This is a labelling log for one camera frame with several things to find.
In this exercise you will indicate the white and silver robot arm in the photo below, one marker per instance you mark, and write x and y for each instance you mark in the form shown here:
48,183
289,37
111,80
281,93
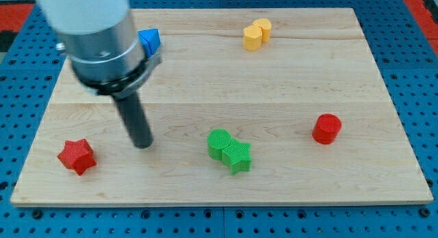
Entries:
102,43

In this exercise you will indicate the green star block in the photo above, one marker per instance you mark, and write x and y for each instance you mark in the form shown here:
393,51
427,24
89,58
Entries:
236,156

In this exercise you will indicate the red star block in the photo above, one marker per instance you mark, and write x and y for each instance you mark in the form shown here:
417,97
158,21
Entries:
77,156

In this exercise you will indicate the green cylinder block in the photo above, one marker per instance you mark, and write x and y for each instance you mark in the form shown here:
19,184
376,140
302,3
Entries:
217,141

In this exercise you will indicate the wooden board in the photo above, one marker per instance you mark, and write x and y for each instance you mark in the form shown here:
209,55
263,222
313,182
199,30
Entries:
316,62

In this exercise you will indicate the yellow hexagon block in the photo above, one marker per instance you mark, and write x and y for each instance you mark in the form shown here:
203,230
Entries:
252,38

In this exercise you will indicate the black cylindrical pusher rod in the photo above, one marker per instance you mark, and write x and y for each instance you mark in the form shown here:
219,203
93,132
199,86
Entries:
132,114

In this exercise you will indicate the blue triangle block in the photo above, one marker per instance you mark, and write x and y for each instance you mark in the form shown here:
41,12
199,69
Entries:
150,41

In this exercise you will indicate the red cylinder block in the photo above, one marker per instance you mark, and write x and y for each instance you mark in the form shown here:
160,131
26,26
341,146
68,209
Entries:
326,128

